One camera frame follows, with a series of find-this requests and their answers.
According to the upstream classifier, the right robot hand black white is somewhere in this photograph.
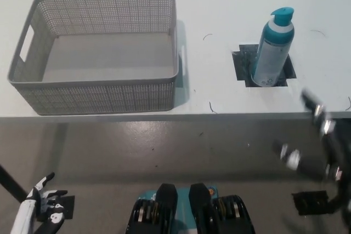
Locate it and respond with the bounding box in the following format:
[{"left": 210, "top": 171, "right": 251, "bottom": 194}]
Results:
[{"left": 271, "top": 88, "right": 351, "bottom": 185}]

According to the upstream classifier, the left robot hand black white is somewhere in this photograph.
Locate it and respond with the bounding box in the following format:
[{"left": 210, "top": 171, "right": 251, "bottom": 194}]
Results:
[{"left": 12, "top": 173, "right": 69, "bottom": 234}]

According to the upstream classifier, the teal white spray bottle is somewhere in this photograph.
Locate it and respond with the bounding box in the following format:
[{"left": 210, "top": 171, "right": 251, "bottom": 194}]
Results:
[{"left": 251, "top": 6, "right": 296, "bottom": 88}]

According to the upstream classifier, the black table leg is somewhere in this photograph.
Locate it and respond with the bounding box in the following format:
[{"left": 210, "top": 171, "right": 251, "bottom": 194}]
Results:
[{"left": 0, "top": 164, "right": 29, "bottom": 204}]

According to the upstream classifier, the black floor tape patch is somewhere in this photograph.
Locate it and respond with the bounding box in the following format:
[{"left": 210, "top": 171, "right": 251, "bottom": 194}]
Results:
[
  {"left": 35, "top": 195, "right": 76, "bottom": 220},
  {"left": 291, "top": 190, "right": 334, "bottom": 216}
]

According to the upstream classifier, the black tape patch on table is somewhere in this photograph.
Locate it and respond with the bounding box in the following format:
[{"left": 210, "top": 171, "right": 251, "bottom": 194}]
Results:
[{"left": 232, "top": 44, "right": 297, "bottom": 89}]

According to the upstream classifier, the robot body black teal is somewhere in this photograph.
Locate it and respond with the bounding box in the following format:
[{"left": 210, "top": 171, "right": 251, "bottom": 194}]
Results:
[{"left": 124, "top": 182, "right": 257, "bottom": 234}]

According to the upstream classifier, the grey perforated plastic basket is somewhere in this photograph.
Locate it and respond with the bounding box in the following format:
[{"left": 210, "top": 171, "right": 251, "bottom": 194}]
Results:
[{"left": 7, "top": 0, "right": 189, "bottom": 116}]

